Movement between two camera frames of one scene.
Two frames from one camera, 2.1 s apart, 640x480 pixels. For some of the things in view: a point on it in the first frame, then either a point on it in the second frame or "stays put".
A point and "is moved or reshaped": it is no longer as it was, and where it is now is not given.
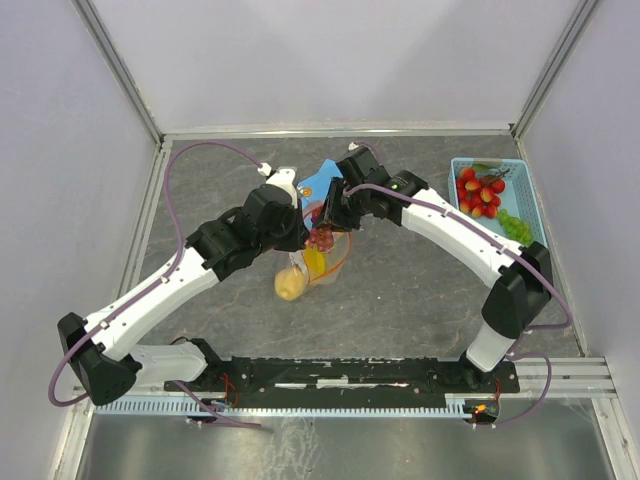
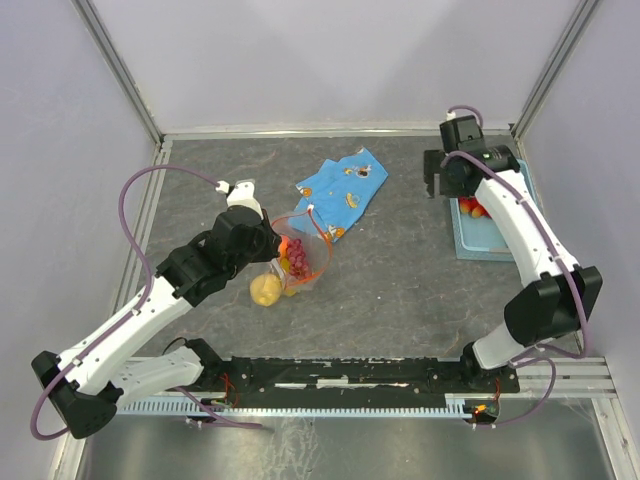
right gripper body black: [344, 206] to [433, 160]
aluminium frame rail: [472, 131] stays put
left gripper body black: [289, 236] to [263, 248]
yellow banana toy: [315, 259] to [284, 263]
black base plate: [346, 376] stays put
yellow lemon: [289, 283] to [265, 289]
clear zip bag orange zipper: [326, 250] is moved or reshaped
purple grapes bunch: [322, 237] to [299, 264]
